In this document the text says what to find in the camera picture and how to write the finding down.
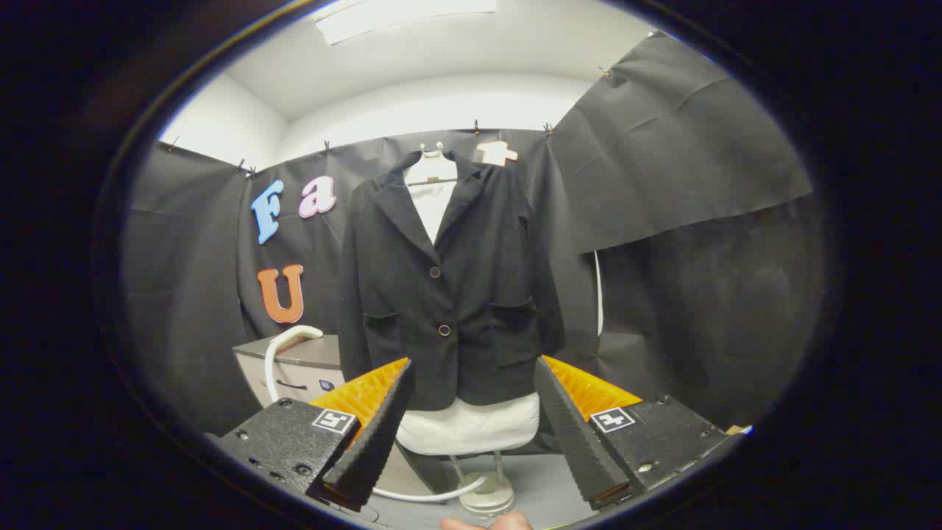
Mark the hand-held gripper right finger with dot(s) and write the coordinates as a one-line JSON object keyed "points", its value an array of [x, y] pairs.
{"points": [[570, 434]]}

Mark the brown cardboard piece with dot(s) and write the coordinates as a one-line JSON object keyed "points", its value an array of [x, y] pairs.
{"points": [[738, 429]]}

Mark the white plastic hanger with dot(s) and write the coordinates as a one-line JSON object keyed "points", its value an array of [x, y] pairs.
{"points": [[434, 165]]}

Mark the white steamer stand base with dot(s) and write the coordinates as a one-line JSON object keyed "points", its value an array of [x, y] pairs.
{"points": [[487, 497]]}

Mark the long ceiling light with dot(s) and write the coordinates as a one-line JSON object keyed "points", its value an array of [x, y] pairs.
{"points": [[397, 16]]}

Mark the black backdrop cloth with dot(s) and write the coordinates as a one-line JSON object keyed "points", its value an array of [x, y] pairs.
{"points": [[699, 147]]}

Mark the black suit jacket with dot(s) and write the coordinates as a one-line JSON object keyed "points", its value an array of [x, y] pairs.
{"points": [[456, 294]]}

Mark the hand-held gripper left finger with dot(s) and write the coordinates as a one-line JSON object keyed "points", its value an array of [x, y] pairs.
{"points": [[379, 434]]}

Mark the grey cabinet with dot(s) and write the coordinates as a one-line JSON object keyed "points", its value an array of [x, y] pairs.
{"points": [[309, 361]]}

